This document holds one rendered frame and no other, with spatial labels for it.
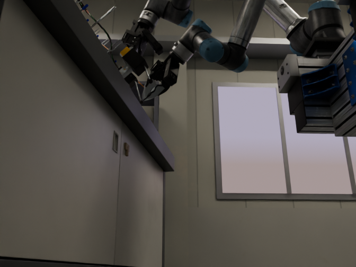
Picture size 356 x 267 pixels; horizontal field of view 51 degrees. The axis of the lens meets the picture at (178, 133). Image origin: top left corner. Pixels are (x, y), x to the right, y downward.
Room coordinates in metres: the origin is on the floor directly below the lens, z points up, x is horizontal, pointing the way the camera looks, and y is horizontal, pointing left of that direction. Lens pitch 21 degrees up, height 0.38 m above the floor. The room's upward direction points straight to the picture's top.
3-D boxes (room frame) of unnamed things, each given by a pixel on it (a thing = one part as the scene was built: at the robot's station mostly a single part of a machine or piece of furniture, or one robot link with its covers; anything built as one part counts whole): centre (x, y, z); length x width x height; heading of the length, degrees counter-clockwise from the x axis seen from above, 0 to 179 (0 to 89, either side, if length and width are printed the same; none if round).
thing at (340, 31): (1.21, -0.58, 1.21); 0.15 x 0.15 x 0.10
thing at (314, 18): (1.22, -0.58, 1.33); 0.13 x 0.12 x 0.14; 9
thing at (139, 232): (1.26, 0.12, 0.60); 0.55 x 0.03 x 0.39; 170
